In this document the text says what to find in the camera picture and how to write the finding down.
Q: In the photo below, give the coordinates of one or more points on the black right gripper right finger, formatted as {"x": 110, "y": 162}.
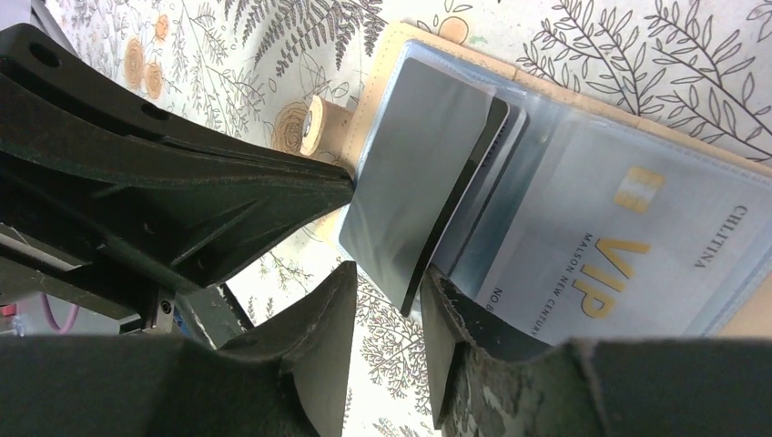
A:
{"x": 488, "y": 379}

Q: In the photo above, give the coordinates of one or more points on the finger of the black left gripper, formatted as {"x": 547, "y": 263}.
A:
{"x": 117, "y": 200}

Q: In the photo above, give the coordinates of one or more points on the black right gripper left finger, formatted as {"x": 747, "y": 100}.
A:
{"x": 286, "y": 377}

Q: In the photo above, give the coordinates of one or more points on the beige card holder wallet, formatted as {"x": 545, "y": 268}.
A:
{"x": 475, "y": 231}

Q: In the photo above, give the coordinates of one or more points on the black card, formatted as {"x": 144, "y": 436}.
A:
{"x": 432, "y": 138}

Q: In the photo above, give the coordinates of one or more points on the white VIP card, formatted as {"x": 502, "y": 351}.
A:
{"x": 623, "y": 234}

